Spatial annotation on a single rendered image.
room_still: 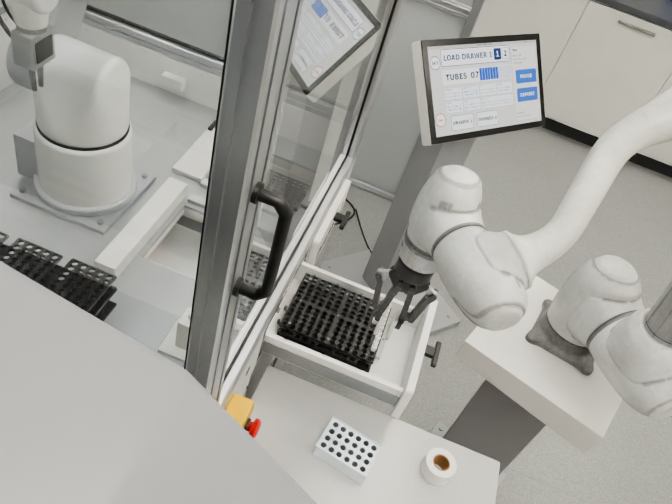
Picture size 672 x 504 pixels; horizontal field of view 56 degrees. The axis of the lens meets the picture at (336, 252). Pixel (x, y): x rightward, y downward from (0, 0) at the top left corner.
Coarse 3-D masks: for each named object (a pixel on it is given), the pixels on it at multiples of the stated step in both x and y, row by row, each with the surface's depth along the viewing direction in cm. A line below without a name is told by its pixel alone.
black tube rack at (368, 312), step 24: (312, 288) 153; (288, 312) 143; (312, 312) 144; (336, 312) 146; (360, 312) 152; (288, 336) 142; (312, 336) 143; (336, 336) 141; (360, 336) 143; (360, 360) 142
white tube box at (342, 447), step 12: (336, 420) 138; (324, 432) 136; (336, 432) 136; (348, 432) 137; (324, 444) 135; (336, 444) 136; (348, 444) 135; (360, 444) 136; (372, 444) 137; (324, 456) 134; (336, 456) 133; (348, 456) 133; (360, 456) 134; (372, 456) 135; (336, 468) 134; (348, 468) 132; (360, 468) 133; (360, 480) 132
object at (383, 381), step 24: (288, 288) 156; (336, 288) 157; (360, 288) 154; (408, 336) 155; (288, 360) 140; (312, 360) 138; (336, 360) 137; (384, 360) 148; (360, 384) 138; (384, 384) 136
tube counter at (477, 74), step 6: (486, 66) 202; (492, 66) 204; (498, 66) 205; (504, 66) 207; (510, 66) 208; (474, 72) 200; (480, 72) 201; (486, 72) 203; (492, 72) 204; (498, 72) 205; (504, 72) 207; (510, 72) 208; (474, 78) 200; (480, 78) 202; (486, 78) 203; (492, 78) 204; (498, 78) 206; (504, 78) 207
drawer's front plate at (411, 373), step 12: (432, 312) 149; (420, 324) 153; (420, 336) 144; (420, 348) 141; (408, 360) 148; (420, 360) 139; (408, 372) 140; (408, 384) 133; (408, 396) 133; (396, 408) 137
